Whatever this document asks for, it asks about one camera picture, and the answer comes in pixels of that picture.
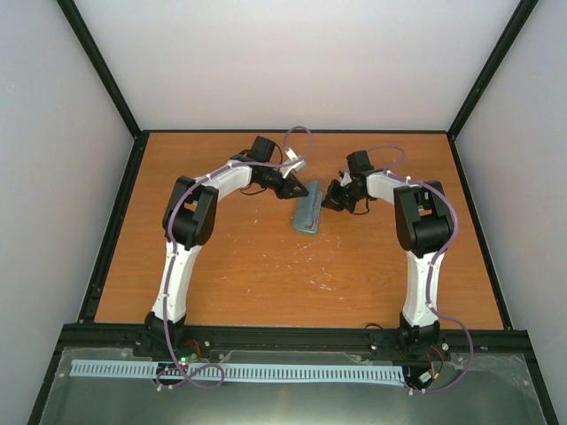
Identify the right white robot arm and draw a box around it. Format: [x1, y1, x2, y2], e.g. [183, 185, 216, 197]
[322, 151, 458, 358]

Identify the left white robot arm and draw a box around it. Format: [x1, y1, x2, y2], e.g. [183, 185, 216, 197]
[144, 134, 313, 357]

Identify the metal front plate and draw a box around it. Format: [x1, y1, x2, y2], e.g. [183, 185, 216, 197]
[36, 349, 547, 424]

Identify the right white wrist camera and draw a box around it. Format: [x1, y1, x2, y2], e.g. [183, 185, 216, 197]
[338, 169, 353, 187]

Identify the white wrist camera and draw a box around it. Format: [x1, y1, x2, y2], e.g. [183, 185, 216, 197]
[338, 169, 353, 187]
[280, 147, 307, 178]

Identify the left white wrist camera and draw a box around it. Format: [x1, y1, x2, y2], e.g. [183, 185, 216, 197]
[280, 147, 307, 178]

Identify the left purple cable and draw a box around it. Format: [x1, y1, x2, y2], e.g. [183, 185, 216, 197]
[161, 126, 314, 393]

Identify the black frame post left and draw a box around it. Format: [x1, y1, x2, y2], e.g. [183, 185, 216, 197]
[56, 0, 144, 138]

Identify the black frame post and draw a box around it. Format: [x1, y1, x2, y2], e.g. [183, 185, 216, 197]
[56, 0, 144, 138]
[447, 0, 540, 136]

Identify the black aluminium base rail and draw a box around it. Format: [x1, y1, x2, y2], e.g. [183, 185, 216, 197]
[57, 322, 532, 360]

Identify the black frame post right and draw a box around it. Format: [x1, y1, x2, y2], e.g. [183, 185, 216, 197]
[447, 0, 540, 136]

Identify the blue slotted cable duct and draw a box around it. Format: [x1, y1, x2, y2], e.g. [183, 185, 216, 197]
[68, 359, 405, 386]

